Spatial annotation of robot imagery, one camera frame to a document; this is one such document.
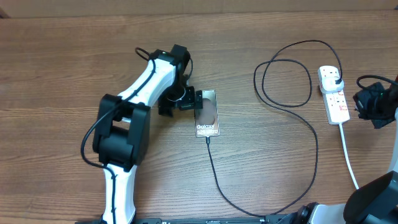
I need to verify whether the black charger cable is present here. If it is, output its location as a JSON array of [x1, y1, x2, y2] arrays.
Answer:
[[204, 39, 344, 218]]

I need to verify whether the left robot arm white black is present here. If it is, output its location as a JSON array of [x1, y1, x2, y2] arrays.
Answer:
[[80, 45, 203, 224]]

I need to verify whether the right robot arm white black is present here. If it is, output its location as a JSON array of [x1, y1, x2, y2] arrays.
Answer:
[[277, 75, 397, 224]]

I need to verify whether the white charger plug adapter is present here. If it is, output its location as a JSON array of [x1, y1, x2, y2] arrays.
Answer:
[[320, 77, 345, 94]]

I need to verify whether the white power strip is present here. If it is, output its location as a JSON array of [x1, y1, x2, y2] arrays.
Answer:
[[318, 65, 350, 125]]

